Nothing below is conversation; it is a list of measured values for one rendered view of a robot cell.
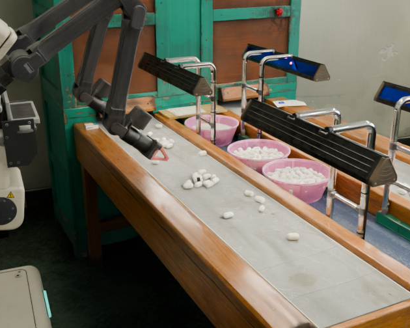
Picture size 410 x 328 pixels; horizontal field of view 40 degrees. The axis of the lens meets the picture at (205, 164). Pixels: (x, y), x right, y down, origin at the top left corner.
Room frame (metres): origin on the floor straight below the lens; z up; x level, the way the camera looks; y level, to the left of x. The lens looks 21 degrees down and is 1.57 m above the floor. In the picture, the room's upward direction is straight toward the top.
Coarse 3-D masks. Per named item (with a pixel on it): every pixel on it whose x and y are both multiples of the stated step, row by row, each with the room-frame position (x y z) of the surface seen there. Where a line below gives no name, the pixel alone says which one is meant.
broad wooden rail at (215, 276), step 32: (96, 128) 2.57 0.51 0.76; (96, 160) 2.31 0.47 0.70; (128, 160) 2.14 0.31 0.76; (128, 192) 1.93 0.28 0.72; (160, 192) 1.82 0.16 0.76; (160, 224) 1.65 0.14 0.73; (192, 224) 1.57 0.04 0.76; (160, 256) 1.66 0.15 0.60; (192, 256) 1.43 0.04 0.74; (224, 256) 1.38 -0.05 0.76; (192, 288) 1.43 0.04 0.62; (224, 288) 1.25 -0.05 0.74; (256, 288) 1.22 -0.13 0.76; (224, 320) 1.25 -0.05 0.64; (256, 320) 1.11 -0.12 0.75; (288, 320) 1.09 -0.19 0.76
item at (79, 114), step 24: (48, 96) 2.96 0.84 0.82; (192, 96) 2.94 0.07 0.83; (216, 96) 3.01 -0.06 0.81; (288, 96) 3.22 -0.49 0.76; (48, 120) 3.08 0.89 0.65; (72, 120) 2.66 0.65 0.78; (96, 120) 2.79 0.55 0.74; (48, 144) 3.09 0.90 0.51; (72, 144) 2.65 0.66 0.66; (72, 168) 2.68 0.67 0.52; (72, 192) 2.67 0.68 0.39; (72, 216) 2.67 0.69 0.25; (72, 240) 2.72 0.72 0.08; (120, 240) 2.78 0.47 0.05
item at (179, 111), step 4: (172, 108) 2.88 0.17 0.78; (176, 108) 2.88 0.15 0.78; (180, 108) 2.88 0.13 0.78; (184, 108) 2.88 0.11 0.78; (188, 108) 2.88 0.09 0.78; (192, 108) 2.88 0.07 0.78; (172, 112) 2.80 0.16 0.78; (176, 112) 2.80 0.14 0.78; (180, 112) 2.80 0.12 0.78; (184, 112) 2.80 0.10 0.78; (188, 112) 2.80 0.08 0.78; (192, 112) 2.80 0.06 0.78
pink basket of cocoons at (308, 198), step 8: (280, 160) 2.13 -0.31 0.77; (288, 160) 2.14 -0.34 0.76; (296, 160) 2.14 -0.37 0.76; (304, 160) 2.13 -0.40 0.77; (264, 168) 2.05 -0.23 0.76; (272, 168) 2.10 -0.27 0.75; (312, 168) 2.11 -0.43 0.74; (320, 168) 2.08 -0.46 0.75; (328, 168) 2.04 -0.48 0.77; (328, 176) 2.01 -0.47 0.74; (280, 184) 1.91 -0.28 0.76; (288, 184) 1.89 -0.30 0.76; (296, 184) 1.88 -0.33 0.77; (304, 184) 1.88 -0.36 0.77; (312, 184) 1.89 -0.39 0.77; (320, 184) 1.91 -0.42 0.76; (296, 192) 1.90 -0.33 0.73; (304, 192) 1.90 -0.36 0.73; (312, 192) 1.91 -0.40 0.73; (320, 192) 1.93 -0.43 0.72; (304, 200) 1.91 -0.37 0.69; (312, 200) 1.92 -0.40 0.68
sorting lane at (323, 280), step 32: (160, 128) 2.65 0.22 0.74; (192, 160) 2.20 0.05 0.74; (192, 192) 1.88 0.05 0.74; (224, 192) 1.88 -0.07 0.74; (256, 192) 1.88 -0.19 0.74; (224, 224) 1.62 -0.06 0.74; (256, 224) 1.62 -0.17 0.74; (288, 224) 1.62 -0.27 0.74; (256, 256) 1.42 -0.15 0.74; (288, 256) 1.42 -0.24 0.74; (320, 256) 1.42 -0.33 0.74; (352, 256) 1.42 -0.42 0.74; (288, 288) 1.26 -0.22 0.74; (320, 288) 1.26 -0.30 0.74; (352, 288) 1.26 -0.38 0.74; (384, 288) 1.26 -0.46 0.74; (320, 320) 1.12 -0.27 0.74
